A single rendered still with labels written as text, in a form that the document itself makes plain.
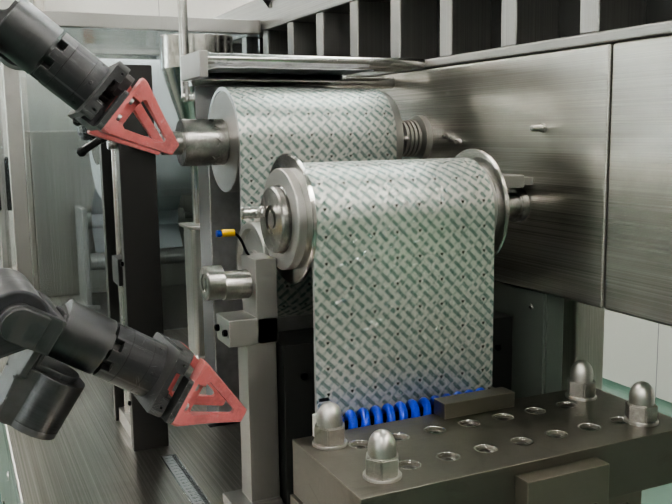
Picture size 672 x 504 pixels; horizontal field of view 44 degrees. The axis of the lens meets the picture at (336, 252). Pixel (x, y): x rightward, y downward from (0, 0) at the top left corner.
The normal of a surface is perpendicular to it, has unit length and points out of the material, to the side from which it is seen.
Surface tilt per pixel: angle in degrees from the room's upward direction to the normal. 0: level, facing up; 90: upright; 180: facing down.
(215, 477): 0
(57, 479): 0
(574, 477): 90
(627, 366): 90
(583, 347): 90
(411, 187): 60
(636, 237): 90
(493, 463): 0
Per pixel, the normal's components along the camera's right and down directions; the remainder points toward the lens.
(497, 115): -0.91, 0.08
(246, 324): 0.42, 0.13
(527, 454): -0.01, -0.99
